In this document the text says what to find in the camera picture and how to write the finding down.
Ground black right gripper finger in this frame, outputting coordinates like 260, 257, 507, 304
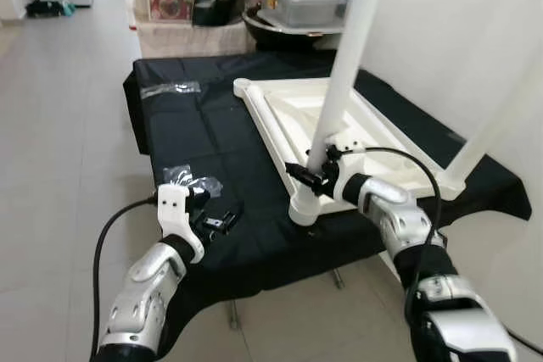
284, 162, 320, 195

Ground white plastic children table top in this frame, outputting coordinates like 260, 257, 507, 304
232, 76, 467, 227

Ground clear adhesive tape strip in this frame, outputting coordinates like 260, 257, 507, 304
140, 81, 203, 98

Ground black wok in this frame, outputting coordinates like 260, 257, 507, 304
242, 8, 344, 51

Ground beige patterned storage box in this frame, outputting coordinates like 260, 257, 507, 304
136, 21, 255, 59

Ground clear plastic container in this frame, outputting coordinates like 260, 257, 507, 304
261, 0, 350, 31

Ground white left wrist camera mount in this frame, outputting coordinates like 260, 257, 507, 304
155, 184, 207, 265

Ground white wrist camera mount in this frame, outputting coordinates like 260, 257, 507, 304
155, 184, 207, 265
318, 129, 367, 178

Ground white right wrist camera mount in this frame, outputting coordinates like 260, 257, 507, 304
318, 129, 367, 178

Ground black tether cable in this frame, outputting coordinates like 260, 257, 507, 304
507, 332, 543, 356

